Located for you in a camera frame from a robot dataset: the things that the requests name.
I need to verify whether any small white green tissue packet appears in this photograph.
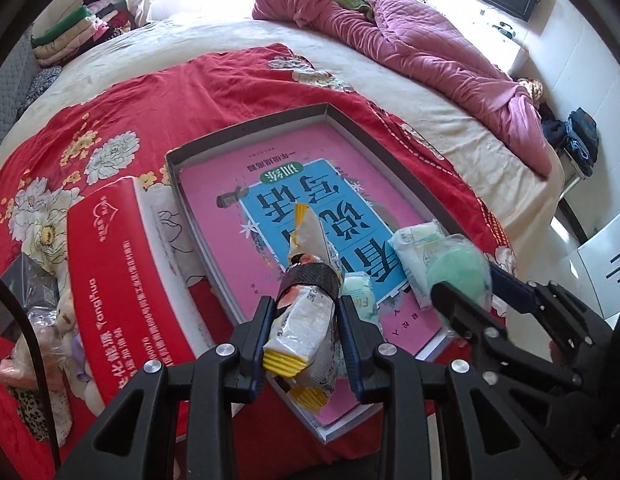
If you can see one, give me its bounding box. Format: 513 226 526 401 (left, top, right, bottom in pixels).
340 271 378 323

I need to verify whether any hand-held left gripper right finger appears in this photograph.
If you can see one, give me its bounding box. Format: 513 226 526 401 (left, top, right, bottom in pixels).
338 295 556 480

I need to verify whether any pile of blue jeans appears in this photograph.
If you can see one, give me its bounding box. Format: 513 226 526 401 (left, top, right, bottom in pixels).
542 107 601 176

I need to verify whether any pink soft item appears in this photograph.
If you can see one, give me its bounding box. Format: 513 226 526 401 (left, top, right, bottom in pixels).
0 355 35 391

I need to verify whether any white appliance with black marks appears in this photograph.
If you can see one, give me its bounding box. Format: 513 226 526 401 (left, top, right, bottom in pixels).
577 237 620 321

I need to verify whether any pink quilted duvet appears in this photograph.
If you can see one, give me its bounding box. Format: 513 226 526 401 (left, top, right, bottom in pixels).
252 0 553 177

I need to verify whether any yellow and white snack packet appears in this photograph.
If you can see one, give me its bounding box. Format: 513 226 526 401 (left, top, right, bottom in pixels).
262 202 347 415

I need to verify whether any leopard print cloth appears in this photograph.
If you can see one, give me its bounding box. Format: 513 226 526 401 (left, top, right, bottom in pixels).
10 385 73 448

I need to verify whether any beige bed sheet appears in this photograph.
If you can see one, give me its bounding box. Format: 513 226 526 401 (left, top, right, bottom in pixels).
10 10 566 281

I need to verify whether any white cabinet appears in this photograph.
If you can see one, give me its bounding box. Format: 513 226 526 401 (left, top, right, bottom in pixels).
470 7 536 81

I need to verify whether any green round puff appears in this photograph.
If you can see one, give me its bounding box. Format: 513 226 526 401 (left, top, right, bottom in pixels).
425 235 492 311

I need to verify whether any black cable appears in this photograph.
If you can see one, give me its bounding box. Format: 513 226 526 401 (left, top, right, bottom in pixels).
0 270 60 480

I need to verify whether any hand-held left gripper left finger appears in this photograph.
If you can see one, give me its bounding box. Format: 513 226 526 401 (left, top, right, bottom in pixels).
54 296 278 480

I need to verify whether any grey shallow cardboard box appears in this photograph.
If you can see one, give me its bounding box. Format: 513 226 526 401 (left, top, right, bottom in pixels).
165 102 483 445

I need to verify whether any pink and blue book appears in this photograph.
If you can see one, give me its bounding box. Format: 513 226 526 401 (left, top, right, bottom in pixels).
180 117 451 423

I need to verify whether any red and white carton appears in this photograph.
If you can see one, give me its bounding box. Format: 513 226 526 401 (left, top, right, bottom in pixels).
66 177 271 426

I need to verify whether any red floral blanket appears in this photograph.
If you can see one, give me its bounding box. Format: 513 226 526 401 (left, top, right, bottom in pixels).
0 42 516 480

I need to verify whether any dark patterned pillow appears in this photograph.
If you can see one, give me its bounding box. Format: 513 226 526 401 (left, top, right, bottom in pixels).
20 64 65 116

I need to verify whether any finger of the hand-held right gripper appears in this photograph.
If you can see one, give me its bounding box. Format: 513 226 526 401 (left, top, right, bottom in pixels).
430 281 586 409
489 262 605 332

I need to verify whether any black elastic band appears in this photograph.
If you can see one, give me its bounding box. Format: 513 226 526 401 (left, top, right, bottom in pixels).
277 266 343 307

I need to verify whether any large white green tissue packet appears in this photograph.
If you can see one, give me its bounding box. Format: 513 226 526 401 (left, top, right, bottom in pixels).
392 220 448 308

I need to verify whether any cream plush toy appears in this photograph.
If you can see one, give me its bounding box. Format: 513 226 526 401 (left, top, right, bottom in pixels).
10 290 90 396

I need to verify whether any stack of folded clothes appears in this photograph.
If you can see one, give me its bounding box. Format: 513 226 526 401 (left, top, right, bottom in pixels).
30 0 135 67

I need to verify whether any grey quilted headboard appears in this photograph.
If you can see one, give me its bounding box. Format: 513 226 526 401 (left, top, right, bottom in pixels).
0 35 40 161

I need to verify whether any floral patterned cloth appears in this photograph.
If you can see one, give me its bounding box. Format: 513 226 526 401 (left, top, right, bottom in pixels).
515 77 546 107

